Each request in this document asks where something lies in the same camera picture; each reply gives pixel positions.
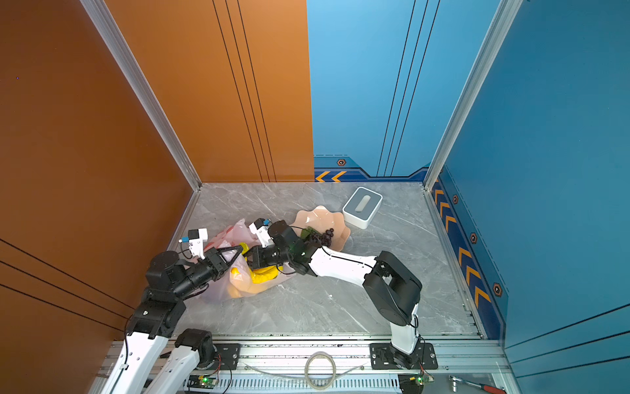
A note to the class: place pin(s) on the yellow banana bunch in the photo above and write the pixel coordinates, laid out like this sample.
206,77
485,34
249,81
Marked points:
262,275

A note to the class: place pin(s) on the wooden fruit plate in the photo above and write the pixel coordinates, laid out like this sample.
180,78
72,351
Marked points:
321,219

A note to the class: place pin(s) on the pink printed plastic bag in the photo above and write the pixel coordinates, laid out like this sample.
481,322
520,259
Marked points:
237,282

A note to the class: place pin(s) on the aluminium corner post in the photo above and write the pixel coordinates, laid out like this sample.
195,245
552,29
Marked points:
495,37
105,24

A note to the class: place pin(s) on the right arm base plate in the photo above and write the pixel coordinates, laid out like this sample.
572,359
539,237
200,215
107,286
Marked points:
385,356

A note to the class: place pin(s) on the left green circuit board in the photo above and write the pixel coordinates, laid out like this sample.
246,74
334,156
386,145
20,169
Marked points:
204,381

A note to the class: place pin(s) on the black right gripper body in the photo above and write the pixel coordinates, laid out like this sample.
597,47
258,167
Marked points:
267,257

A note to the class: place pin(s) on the aluminium corner post left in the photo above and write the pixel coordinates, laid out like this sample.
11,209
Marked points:
105,24

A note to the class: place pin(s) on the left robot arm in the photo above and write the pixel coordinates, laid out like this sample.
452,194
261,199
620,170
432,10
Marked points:
171,281

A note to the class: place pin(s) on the right green circuit board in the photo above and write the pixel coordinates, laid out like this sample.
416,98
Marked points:
414,383

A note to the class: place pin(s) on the green circuit board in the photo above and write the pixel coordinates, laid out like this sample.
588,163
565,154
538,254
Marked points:
204,381
414,383

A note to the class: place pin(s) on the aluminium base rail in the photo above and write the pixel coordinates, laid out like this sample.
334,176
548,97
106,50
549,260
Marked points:
480,361

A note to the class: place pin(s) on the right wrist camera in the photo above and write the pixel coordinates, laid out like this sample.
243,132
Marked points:
259,228

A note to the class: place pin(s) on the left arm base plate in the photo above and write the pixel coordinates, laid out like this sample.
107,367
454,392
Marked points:
226,357

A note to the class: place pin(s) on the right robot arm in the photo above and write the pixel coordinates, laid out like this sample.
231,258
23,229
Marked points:
393,289

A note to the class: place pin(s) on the aluminium corner post right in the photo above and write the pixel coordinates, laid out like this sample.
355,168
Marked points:
495,37

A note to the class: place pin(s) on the coiled clear tube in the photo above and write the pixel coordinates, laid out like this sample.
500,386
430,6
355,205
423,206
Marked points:
320,372

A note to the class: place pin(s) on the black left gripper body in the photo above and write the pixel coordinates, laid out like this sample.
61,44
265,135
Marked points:
217,268

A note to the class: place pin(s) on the white grey tissue box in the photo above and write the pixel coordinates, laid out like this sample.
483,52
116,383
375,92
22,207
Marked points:
362,207

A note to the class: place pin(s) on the red handled screwdriver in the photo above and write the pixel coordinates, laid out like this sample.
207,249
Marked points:
455,382

